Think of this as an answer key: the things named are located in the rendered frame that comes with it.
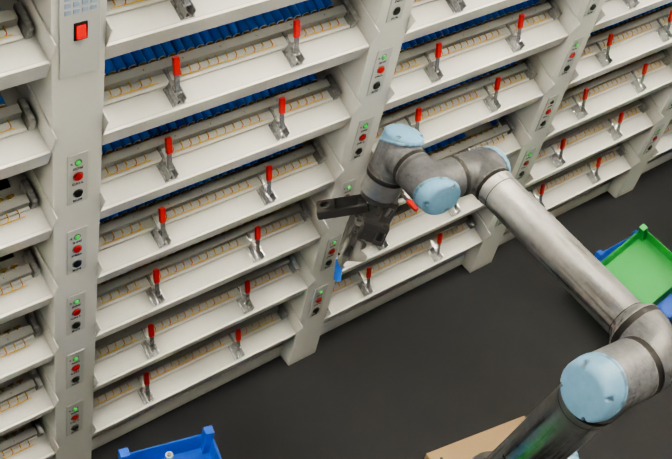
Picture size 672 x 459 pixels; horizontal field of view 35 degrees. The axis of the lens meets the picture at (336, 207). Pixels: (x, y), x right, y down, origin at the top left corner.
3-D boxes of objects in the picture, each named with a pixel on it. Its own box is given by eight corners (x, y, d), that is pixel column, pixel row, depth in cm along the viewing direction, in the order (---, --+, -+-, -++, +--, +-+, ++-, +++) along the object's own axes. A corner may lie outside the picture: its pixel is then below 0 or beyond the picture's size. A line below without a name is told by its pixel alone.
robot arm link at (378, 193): (366, 181, 232) (365, 158, 240) (359, 199, 235) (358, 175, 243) (405, 193, 234) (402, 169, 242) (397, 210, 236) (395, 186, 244)
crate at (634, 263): (617, 338, 326) (618, 329, 319) (571, 293, 336) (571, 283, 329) (690, 277, 330) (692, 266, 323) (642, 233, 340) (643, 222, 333)
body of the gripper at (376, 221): (380, 250, 243) (399, 208, 237) (344, 240, 242) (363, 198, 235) (379, 230, 250) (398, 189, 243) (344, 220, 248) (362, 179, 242)
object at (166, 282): (314, 243, 263) (336, 221, 252) (91, 343, 231) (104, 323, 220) (274, 173, 267) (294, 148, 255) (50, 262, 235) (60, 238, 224)
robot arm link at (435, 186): (474, 176, 223) (440, 141, 230) (430, 190, 218) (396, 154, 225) (464, 210, 229) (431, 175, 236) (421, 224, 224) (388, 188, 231)
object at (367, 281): (475, 246, 327) (498, 229, 316) (318, 324, 296) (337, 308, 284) (442, 190, 331) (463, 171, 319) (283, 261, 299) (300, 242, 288)
